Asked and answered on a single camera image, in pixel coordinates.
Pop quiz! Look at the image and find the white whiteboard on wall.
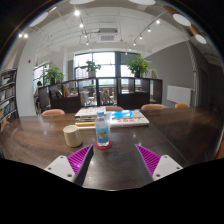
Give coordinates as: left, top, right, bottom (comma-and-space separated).
167, 85, 191, 105

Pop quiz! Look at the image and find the right potted plant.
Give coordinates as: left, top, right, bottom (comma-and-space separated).
126, 56, 150, 78

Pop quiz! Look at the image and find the dark low shelf unit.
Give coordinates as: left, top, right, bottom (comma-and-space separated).
39, 77, 163, 113

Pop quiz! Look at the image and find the potted plant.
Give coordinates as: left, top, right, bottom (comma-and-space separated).
126, 56, 150, 78
45, 63, 64, 85
81, 61, 101, 78

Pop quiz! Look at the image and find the person in background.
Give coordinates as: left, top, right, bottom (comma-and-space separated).
33, 81, 42, 110

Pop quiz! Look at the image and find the red round coaster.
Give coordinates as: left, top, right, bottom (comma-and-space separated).
95, 140, 112, 150

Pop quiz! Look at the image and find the tall bookshelf at left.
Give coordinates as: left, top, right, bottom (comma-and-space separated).
0, 69, 18, 125

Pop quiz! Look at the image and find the stack of books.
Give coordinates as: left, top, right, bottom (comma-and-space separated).
75, 106, 106, 129

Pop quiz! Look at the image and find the clear plastic water bottle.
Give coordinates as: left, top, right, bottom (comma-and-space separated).
95, 110, 109, 146

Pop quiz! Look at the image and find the orange chair far right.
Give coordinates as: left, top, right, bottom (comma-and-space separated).
175, 103, 189, 108

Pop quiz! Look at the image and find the orange chair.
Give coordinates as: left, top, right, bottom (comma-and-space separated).
41, 109, 65, 116
175, 103, 189, 108
141, 104, 166, 110
106, 106, 124, 111

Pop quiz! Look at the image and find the orange chair centre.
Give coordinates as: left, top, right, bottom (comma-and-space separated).
106, 106, 124, 111

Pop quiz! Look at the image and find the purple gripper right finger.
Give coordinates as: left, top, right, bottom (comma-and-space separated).
135, 145, 182, 184

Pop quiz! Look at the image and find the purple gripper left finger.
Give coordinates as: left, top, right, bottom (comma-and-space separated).
45, 145, 94, 186

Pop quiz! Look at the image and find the middle potted plant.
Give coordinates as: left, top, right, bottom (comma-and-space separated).
81, 61, 101, 78

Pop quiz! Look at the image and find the ceiling air conditioner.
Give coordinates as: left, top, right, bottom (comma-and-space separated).
98, 28, 118, 42

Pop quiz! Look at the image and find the cream ceramic cup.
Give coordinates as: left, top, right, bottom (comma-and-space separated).
63, 125, 82, 147

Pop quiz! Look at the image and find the orange chair far left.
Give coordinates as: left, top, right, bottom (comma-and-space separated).
41, 109, 65, 116

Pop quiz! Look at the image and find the left potted plant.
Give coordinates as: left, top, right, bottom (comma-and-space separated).
45, 63, 64, 85

